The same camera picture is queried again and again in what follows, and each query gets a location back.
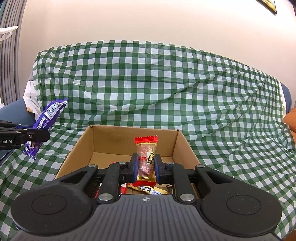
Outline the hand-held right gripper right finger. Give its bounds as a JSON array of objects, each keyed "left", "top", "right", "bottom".
[{"left": 154, "top": 153, "right": 234, "bottom": 202}]

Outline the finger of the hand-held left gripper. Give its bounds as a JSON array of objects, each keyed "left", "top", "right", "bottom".
[
  {"left": 0, "top": 120, "right": 36, "bottom": 130},
  {"left": 0, "top": 129, "right": 51, "bottom": 142}
]

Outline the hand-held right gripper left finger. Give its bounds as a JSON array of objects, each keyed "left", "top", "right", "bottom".
[{"left": 55, "top": 152, "right": 139, "bottom": 204}]

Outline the purple chocolate bar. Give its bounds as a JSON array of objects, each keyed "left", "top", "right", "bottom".
[{"left": 24, "top": 97, "right": 70, "bottom": 161}]

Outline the small red yellow candy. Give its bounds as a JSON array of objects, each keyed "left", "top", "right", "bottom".
[{"left": 134, "top": 136, "right": 159, "bottom": 189}]

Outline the brown cardboard box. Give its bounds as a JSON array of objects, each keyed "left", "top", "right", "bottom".
[{"left": 55, "top": 125, "right": 201, "bottom": 200}]

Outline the white yellow snack bar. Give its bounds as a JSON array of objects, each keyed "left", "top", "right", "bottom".
[{"left": 132, "top": 184, "right": 167, "bottom": 195}]

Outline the white cloth with black trim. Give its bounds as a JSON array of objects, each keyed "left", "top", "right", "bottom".
[{"left": 23, "top": 74, "right": 41, "bottom": 114}]

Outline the grey curtain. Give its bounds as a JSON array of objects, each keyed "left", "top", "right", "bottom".
[{"left": 0, "top": 0, "right": 26, "bottom": 105}]

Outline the green checked tablecloth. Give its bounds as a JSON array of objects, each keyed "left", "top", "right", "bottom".
[{"left": 0, "top": 41, "right": 296, "bottom": 241}]

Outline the white plastic rack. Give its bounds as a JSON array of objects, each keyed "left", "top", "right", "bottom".
[{"left": 0, "top": 25, "right": 19, "bottom": 42}]

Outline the orange cushion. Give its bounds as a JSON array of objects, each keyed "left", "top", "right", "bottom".
[{"left": 283, "top": 113, "right": 296, "bottom": 142}]

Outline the dark framed wall picture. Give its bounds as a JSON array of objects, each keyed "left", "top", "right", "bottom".
[{"left": 255, "top": 0, "right": 278, "bottom": 15}]

